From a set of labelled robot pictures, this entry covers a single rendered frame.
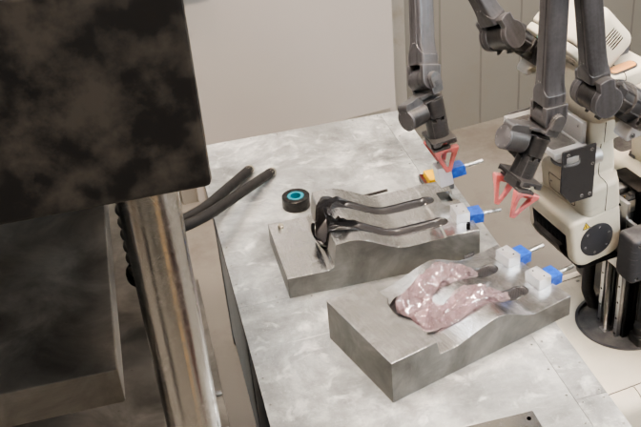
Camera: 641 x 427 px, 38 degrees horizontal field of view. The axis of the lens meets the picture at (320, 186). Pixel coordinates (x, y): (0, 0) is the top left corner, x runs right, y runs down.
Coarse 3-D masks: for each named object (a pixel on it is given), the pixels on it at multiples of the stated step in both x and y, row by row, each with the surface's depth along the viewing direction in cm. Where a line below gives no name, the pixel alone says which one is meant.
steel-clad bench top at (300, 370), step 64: (320, 128) 310; (384, 128) 307; (256, 192) 279; (384, 192) 273; (256, 256) 250; (256, 320) 227; (320, 320) 225; (320, 384) 206; (448, 384) 203; (512, 384) 202; (576, 384) 200
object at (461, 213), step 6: (456, 204) 243; (462, 204) 243; (450, 210) 243; (456, 210) 240; (462, 210) 240; (468, 210) 242; (474, 210) 242; (480, 210) 242; (486, 210) 243; (492, 210) 243; (498, 210) 243; (456, 216) 239; (462, 216) 239; (468, 216) 240; (474, 216) 241; (480, 216) 241; (456, 222) 240; (462, 222) 240; (480, 222) 242
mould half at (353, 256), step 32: (320, 192) 250; (416, 192) 255; (288, 224) 251; (384, 224) 243; (448, 224) 240; (288, 256) 238; (320, 256) 237; (352, 256) 232; (384, 256) 234; (416, 256) 236; (448, 256) 239; (288, 288) 232; (320, 288) 234
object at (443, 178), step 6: (438, 162) 249; (456, 162) 249; (462, 162) 249; (474, 162) 249; (480, 162) 249; (438, 168) 246; (456, 168) 247; (462, 168) 247; (438, 174) 246; (444, 174) 246; (450, 174) 246; (456, 174) 247; (462, 174) 248; (438, 180) 248; (444, 180) 247; (450, 180) 247; (444, 186) 247
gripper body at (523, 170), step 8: (520, 152) 220; (520, 160) 219; (528, 160) 218; (536, 160) 218; (504, 168) 223; (512, 168) 221; (520, 168) 219; (528, 168) 219; (536, 168) 220; (512, 176) 220; (520, 176) 220; (528, 176) 220; (520, 184) 217; (528, 184) 218; (536, 184) 219
